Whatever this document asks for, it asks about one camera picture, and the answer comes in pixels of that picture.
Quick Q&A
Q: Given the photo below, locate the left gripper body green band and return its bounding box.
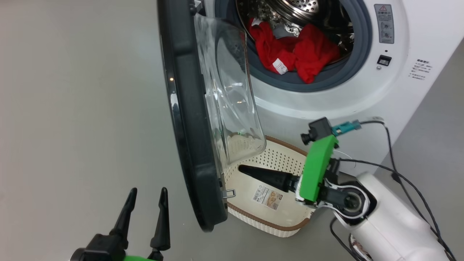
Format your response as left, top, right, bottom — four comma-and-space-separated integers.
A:
70, 234, 165, 261

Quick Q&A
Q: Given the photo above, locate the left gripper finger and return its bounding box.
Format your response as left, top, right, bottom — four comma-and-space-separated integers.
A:
150, 187, 171, 251
110, 187, 138, 249

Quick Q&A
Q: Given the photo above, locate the grey warning label sticker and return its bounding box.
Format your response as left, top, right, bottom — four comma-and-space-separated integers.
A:
374, 4, 395, 44

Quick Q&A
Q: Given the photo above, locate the white front-load washing machine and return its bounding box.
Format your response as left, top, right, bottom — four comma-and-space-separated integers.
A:
196, 0, 464, 178

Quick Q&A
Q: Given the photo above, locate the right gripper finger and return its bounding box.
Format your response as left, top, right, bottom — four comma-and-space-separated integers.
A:
238, 165, 301, 193

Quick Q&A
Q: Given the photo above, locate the grey rubber door gasket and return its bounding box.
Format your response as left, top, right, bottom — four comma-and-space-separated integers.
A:
214, 0, 373, 93

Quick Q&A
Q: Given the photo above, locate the dark grey glass washer door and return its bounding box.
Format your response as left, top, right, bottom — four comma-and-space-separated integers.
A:
157, 0, 267, 232

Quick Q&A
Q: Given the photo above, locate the cream perforated laundry basket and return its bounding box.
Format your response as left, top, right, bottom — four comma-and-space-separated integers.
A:
219, 135, 316, 238

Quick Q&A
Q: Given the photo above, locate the teal camera cable connector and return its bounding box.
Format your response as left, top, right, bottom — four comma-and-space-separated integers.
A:
332, 120, 362, 136

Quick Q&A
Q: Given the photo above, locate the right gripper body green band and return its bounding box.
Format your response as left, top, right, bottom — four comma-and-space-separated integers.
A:
294, 135, 342, 211

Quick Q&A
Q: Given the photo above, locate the printed instruction text label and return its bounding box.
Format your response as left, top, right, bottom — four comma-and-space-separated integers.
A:
409, 59, 432, 81

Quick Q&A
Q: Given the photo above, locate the paper sticker in basket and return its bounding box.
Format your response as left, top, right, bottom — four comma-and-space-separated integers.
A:
252, 184, 284, 211

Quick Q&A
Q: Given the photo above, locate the plain red garment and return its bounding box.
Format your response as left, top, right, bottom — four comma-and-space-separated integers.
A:
293, 23, 342, 84

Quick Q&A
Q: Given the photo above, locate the stainless steel washer drum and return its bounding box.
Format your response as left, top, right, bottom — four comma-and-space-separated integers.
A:
236, 0, 355, 66

